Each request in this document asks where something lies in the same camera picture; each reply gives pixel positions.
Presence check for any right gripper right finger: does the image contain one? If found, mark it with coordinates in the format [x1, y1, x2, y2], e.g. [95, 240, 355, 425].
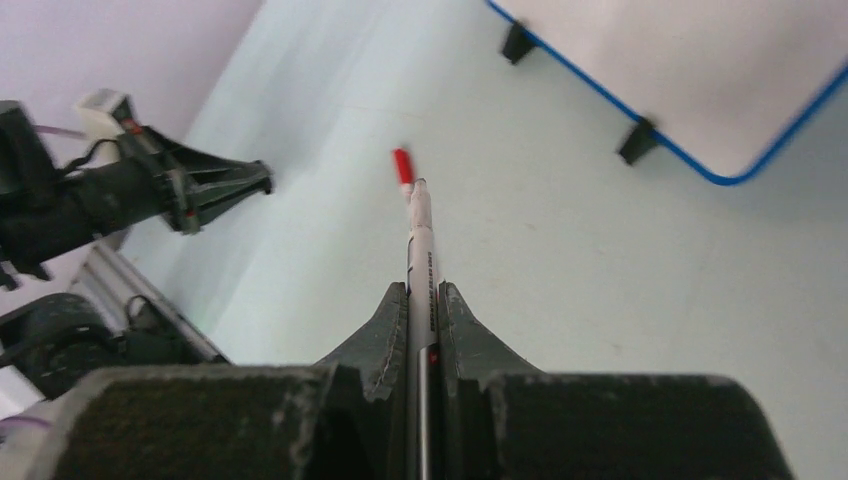
[439, 282, 794, 479]

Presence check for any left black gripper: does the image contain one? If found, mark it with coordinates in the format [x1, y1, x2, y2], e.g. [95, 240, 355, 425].
[66, 127, 273, 235]

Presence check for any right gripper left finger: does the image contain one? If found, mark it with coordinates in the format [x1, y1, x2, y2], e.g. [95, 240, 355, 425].
[52, 283, 407, 479]

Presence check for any black whiteboard marker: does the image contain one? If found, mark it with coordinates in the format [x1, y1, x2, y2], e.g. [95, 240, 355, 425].
[407, 178, 437, 479]

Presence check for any blue framed whiteboard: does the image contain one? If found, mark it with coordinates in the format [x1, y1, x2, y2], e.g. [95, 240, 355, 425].
[493, 1, 847, 185]

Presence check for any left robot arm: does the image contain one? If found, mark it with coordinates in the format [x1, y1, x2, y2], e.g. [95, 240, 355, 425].
[1, 100, 274, 399]

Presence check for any red whiteboard marker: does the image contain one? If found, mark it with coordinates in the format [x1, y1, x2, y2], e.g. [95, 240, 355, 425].
[392, 147, 416, 202]

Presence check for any aluminium frame rail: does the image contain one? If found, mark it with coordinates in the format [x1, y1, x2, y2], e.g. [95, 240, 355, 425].
[68, 240, 229, 365]

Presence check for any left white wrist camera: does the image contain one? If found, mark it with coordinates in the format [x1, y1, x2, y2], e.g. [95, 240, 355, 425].
[74, 88, 141, 142]

